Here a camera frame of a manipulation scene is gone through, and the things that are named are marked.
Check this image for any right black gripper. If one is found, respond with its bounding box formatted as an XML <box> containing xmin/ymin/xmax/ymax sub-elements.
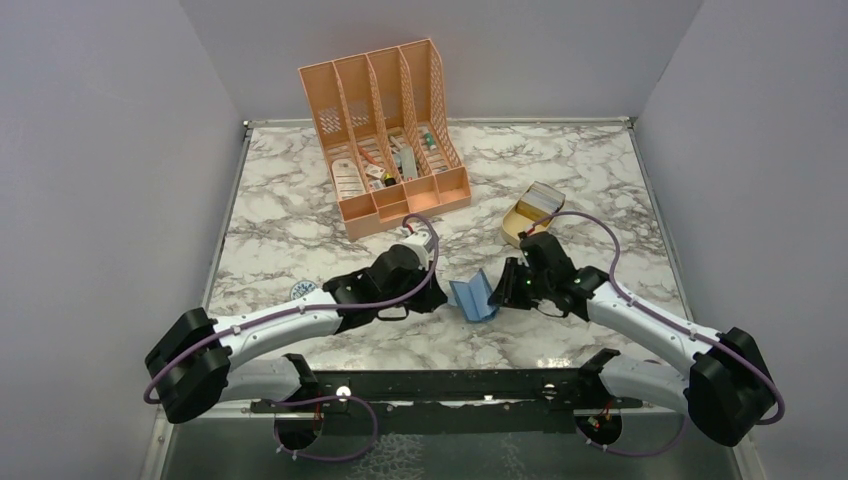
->
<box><xmin>489</xmin><ymin>256</ymin><xmax>553</xmax><ymax>310</ymax></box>

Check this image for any blue card holder wallet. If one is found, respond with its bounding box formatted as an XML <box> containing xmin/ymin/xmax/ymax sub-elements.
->
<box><xmin>448</xmin><ymin>269</ymin><xmax>499</xmax><ymax>323</ymax></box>

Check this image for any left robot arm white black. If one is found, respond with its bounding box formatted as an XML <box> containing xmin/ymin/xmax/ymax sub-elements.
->
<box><xmin>143</xmin><ymin>240</ymin><xmax>447</xmax><ymax>424</ymax></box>

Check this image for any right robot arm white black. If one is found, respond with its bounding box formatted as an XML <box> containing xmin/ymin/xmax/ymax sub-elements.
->
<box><xmin>488</xmin><ymin>232</ymin><xmax>779</xmax><ymax>446</ymax></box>

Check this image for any beige oval card tray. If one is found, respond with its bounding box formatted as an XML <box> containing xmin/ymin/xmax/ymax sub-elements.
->
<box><xmin>501</xmin><ymin>197</ymin><xmax>553</xmax><ymax>248</ymax></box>

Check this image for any stack of credit cards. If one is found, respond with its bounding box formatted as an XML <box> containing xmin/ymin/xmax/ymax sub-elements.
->
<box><xmin>515</xmin><ymin>181</ymin><xmax>566</xmax><ymax>221</ymax></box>

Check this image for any blue white round coaster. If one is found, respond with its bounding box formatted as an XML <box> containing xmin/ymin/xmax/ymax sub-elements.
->
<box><xmin>290</xmin><ymin>280</ymin><xmax>318</xmax><ymax>300</ymax></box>

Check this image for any orange plastic desk organizer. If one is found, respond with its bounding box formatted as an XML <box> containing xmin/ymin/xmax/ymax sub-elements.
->
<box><xmin>299</xmin><ymin>39</ymin><xmax>472</xmax><ymax>240</ymax></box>

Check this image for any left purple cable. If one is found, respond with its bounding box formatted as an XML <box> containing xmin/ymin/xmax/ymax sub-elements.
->
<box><xmin>143</xmin><ymin>213</ymin><xmax>441</xmax><ymax>464</ymax></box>

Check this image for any purple cable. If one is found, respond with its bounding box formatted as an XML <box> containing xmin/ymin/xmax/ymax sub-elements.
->
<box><xmin>523</xmin><ymin>210</ymin><xmax>786</xmax><ymax>458</ymax></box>
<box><xmin>143</xmin><ymin>213</ymin><xmax>441</xmax><ymax>464</ymax></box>

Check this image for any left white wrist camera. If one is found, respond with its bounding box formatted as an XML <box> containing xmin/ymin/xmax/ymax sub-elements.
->
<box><xmin>400</xmin><ymin>229</ymin><xmax>437</xmax><ymax>269</ymax></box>

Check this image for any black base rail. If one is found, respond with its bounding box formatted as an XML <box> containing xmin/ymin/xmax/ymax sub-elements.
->
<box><xmin>250</xmin><ymin>368</ymin><xmax>642</xmax><ymax>436</ymax></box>

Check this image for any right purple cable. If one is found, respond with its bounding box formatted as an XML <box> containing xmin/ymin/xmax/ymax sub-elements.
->
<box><xmin>523</xmin><ymin>210</ymin><xmax>786</xmax><ymax>458</ymax></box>

